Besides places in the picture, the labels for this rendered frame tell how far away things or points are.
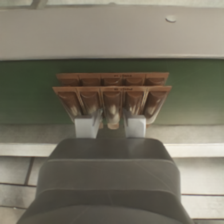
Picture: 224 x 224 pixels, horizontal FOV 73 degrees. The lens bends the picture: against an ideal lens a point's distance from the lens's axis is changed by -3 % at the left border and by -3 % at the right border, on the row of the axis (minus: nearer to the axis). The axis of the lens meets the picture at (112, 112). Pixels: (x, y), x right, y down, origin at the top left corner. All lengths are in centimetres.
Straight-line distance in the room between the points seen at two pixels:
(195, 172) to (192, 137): 11
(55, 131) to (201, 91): 23
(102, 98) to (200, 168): 29
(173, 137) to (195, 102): 8
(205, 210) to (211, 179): 6
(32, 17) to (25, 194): 31
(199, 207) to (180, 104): 22
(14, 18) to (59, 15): 5
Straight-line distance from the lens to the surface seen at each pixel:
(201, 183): 38
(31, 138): 30
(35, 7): 55
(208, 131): 31
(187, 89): 20
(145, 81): 16
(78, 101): 16
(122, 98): 15
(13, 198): 39
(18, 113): 27
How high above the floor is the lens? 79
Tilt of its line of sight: 28 degrees down
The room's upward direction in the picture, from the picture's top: 177 degrees counter-clockwise
